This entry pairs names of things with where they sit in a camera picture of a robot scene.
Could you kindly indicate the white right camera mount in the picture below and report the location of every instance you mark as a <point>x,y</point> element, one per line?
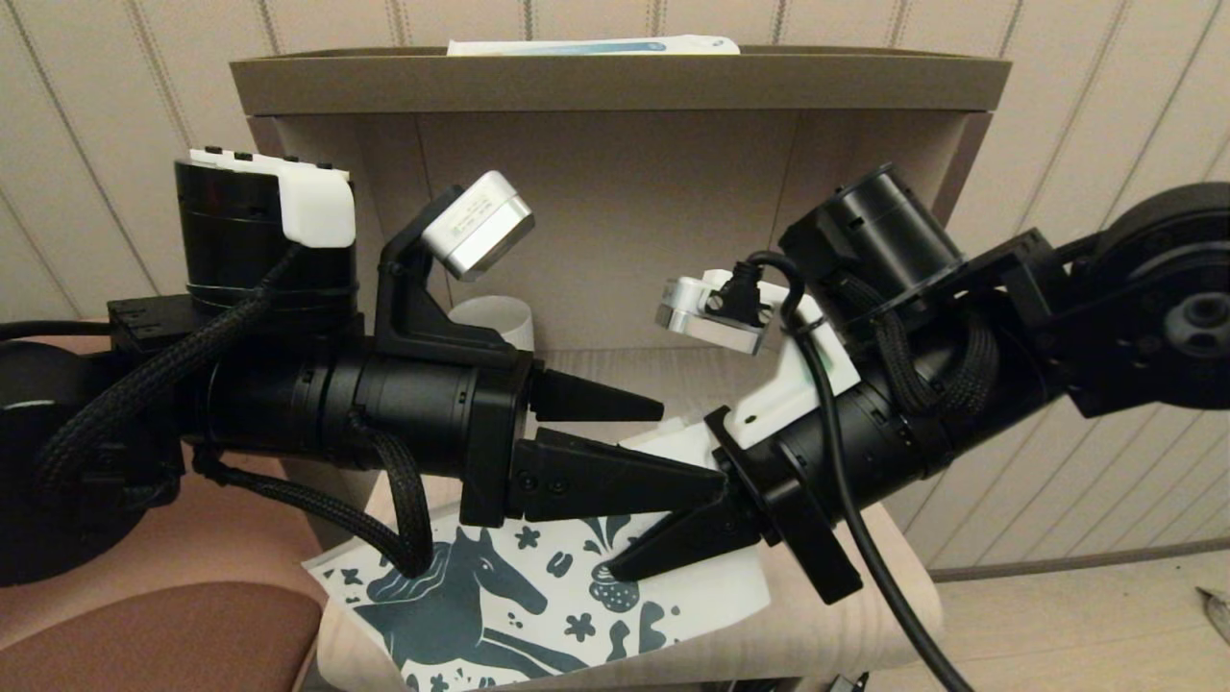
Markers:
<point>788,394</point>

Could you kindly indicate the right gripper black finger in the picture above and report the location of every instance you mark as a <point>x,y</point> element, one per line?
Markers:
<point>692,543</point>

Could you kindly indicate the brown beige shelf unit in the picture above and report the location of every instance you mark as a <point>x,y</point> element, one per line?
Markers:
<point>615,86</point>

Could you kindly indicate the black left camera bracket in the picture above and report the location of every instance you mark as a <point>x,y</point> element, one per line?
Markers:
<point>413,308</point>

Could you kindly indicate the white blue toothpaste box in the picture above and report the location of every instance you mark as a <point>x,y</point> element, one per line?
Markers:
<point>586,45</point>

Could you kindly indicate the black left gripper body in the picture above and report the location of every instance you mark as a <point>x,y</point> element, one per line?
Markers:
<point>432,413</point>

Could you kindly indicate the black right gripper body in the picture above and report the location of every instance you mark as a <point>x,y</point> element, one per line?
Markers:
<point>817,481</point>

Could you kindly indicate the white horse-print zipper pouch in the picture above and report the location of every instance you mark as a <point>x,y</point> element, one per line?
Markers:
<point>577,615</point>

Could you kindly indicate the brown upholstered chair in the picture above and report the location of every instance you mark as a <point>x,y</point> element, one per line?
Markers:
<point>144,644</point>

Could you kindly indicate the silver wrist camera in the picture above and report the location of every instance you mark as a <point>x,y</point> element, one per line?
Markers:
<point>701,317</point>
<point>478,226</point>

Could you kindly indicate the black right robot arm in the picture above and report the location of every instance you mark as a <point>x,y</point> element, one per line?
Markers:
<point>1105,327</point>

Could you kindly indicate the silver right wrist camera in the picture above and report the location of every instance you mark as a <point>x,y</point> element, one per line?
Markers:
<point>701,317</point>

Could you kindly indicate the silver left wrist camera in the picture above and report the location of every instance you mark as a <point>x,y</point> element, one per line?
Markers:
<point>478,226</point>

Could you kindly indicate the white ribbed ceramic mug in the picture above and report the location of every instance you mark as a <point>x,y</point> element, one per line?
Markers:
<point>495,317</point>

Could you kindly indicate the black items under table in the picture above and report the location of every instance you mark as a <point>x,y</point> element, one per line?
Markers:
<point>853,684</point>

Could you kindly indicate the grey object on floor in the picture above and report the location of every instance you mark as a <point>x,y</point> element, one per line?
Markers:
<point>1217,615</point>

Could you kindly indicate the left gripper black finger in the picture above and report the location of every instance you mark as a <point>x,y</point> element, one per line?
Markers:
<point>586,399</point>
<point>605,476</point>

